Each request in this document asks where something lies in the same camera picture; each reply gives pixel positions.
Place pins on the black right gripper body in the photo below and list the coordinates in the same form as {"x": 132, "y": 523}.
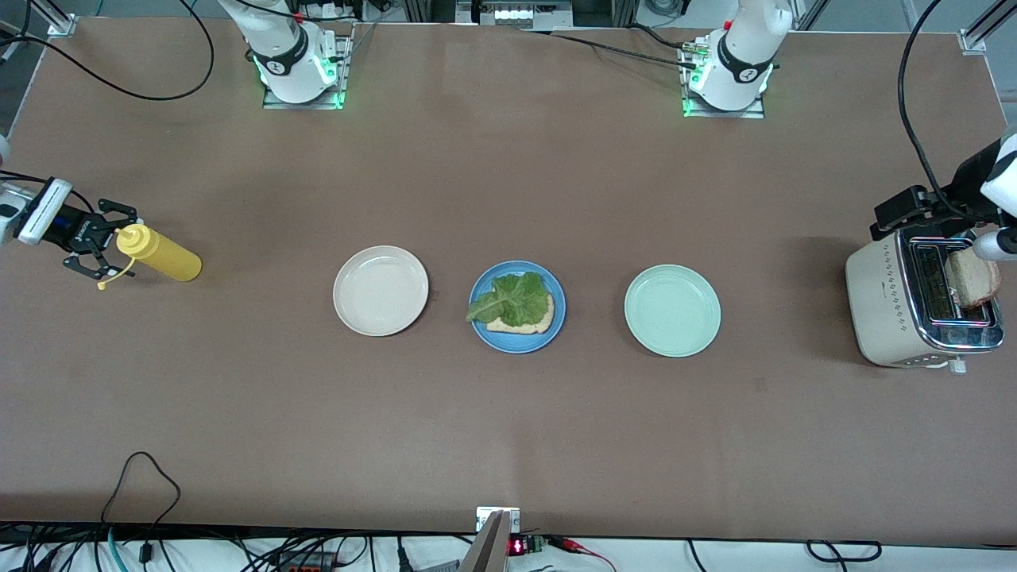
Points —
{"x": 78, "y": 232}

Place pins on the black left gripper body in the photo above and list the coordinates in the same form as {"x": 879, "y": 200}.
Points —
{"x": 971, "y": 181}

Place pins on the yellow squeeze bottle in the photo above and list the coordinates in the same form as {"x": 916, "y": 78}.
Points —
{"x": 163, "y": 254}

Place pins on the brown bread slice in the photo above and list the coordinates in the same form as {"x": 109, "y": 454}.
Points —
{"x": 971, "y": 278}
{"x": 540, "y": 324}

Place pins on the green lettuce leaf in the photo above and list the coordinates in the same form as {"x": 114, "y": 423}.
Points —
{"x": 512, "y": 298}

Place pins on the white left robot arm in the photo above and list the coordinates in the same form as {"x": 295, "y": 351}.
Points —
{"x": 743, "y": 48}

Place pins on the light green plate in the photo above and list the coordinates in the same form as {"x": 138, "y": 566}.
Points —
{"x": 672, "y": 311}

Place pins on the beige plate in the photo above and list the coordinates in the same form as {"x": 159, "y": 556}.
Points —
{"x": 380, "y": 291}

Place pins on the blue plate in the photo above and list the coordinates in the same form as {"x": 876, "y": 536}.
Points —
{"x": 516, "y": 343}

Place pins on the cream and chrome toaster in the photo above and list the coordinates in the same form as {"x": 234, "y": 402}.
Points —
{"x": 882, "y": 310}

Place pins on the red LED display module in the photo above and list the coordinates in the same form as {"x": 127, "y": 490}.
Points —
{"x": 524, "y": 546}

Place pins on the aluminium table corner bracket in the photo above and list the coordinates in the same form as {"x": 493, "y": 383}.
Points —
{"x": 62, "y": 25}
{"x": 973, "y": 41}

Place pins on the aluminium frame rig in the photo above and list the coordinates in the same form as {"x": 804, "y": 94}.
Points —
{"x": 604, "y": 12}

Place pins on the silver table edge bracket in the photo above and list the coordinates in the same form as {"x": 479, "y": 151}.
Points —
{"x": 486, "y": 516}

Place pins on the grey camera pole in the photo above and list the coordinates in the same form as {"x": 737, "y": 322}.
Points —
{"x": 489, "y": 548}

